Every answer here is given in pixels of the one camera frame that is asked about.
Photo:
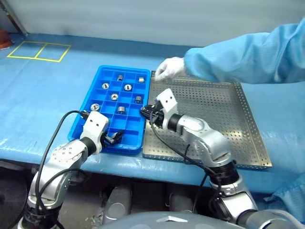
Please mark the grey metal pole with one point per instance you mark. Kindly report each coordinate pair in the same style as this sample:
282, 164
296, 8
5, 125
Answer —
16, 19

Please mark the black round disc shape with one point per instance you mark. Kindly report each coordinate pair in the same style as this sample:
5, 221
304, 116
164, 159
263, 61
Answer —
9, 198

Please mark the blue plastic table cover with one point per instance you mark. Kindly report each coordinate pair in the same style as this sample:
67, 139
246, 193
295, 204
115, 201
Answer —
35, 100

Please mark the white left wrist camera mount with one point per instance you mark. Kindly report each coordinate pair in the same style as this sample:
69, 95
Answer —
95, 128

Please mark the grey robot torso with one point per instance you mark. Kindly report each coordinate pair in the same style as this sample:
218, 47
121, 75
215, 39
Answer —
166, 221

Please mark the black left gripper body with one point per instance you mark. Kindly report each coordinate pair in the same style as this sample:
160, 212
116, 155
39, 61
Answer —
107, 139

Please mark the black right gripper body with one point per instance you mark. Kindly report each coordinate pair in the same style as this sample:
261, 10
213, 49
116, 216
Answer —
157, 117

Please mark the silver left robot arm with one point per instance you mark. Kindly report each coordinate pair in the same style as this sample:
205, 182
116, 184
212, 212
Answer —
64, 152

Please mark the red round object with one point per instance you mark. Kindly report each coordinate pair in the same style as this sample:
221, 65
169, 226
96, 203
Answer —
4, 39

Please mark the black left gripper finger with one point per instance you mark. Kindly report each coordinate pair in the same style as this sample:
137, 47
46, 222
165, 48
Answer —
118, 134
113, 142

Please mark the perforated metal tray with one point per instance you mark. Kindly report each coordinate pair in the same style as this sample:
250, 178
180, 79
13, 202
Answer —
214, 114

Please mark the yellow tape floor marking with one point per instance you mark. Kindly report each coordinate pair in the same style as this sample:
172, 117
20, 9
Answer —
35, 57

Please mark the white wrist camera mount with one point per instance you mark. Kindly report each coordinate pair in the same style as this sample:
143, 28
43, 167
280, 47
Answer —
95, 128
168, 101

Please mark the blue sleeved person forearm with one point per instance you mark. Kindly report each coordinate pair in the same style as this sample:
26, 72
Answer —
250, 59

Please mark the dark grey rounded shape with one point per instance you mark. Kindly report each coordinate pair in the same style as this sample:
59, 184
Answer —
119, 198
178, 198

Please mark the white gloved person hand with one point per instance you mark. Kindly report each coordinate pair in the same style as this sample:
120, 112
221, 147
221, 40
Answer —
171, 68

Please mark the blue cleanroom coat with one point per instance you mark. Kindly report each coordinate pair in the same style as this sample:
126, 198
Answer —
290, 190

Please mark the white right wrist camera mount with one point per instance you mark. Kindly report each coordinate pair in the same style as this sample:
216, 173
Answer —
168, 101

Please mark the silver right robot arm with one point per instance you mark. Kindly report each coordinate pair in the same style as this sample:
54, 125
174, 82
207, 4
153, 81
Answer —
205, 138

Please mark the blue compartment tray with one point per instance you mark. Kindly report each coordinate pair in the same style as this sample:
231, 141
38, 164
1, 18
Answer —
128, 124

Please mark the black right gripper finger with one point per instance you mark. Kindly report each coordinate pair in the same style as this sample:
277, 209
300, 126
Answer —
146, 115
147, 109

